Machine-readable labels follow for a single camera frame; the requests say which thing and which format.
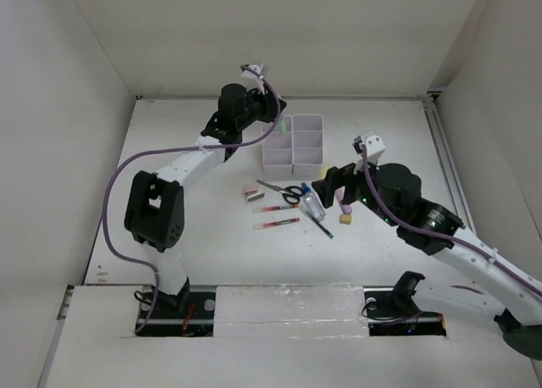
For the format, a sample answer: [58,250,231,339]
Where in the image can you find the white compartment organizer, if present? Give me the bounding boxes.
[291,114,324,177]
[262,115,293,180]

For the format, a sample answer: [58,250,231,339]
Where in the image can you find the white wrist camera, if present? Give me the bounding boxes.
[241,63,269,95]
[352,130,386,164]

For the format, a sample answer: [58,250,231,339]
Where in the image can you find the clear bottle blue cap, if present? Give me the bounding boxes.
[301,182,325,220]

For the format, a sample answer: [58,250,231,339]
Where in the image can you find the right white compartment organizer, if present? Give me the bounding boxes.
[291,114,324,177]

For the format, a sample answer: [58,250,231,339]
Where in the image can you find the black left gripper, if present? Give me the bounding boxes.
[235,82,285,131]

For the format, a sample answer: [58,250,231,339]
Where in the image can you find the black handled scissors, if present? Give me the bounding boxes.
[257,180,304,205]

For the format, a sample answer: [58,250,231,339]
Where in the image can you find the green highlighter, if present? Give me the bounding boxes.
[277,116,288,134]

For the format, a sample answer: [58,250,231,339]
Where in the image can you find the green gel pen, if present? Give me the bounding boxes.
[299,205,334,239]

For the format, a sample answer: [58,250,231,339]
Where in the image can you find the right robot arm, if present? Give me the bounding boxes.
[312,164,541,360]

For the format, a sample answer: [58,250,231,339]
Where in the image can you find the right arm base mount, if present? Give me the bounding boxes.
[362,271,447,337]

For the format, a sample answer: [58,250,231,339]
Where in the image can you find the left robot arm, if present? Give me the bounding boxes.
[124,83,286,318]

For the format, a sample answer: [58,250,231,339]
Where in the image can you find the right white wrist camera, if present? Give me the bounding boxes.
[352,130,386,164]

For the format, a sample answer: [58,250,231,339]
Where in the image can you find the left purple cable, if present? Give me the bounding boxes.
[102,65,285,334]

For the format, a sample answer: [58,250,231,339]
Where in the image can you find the red gel pen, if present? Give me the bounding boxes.
[252,218,301,230]
[252,204,299,213]

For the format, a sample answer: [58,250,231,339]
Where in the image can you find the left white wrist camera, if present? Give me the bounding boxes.
[241,63,269,95]

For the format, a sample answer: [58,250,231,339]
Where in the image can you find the aluminium frame rail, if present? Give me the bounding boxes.
[422,91,476,233]

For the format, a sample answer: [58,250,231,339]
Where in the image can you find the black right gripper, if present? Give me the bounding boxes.
[311,152,400,227]

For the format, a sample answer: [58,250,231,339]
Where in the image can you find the left white compartment organizer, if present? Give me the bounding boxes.
[262,115,293,180]

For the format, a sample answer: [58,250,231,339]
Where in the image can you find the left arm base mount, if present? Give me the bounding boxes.
[134,284,217,337]

